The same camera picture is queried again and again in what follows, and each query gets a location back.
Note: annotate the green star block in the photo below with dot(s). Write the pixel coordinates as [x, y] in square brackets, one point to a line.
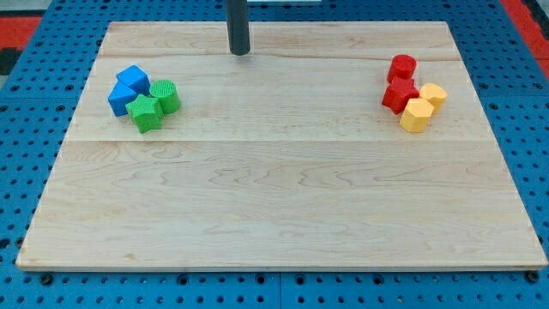
[146, 113]

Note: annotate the red star block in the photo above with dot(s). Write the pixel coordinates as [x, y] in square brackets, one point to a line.
[398, 93]

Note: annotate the wooden board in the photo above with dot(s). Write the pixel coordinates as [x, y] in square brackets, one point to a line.
[282, 160]

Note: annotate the green cylinder block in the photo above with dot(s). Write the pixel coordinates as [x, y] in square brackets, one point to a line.
[166, 92]

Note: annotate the yellow hexagon block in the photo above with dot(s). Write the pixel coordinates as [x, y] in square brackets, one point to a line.
[416, 115]

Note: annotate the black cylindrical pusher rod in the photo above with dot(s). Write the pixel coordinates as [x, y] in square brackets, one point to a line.
[237, 22]

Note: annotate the red cylinder block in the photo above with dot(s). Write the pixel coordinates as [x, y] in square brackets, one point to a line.
[402, 66]

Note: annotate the blue cube block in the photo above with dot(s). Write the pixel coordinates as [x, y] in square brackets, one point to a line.
[135, 78]

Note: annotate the blue triangle block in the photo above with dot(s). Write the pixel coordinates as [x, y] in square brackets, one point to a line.
[120, 96]

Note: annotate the yellow heart block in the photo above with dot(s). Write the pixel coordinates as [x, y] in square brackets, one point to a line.
[434, 94]

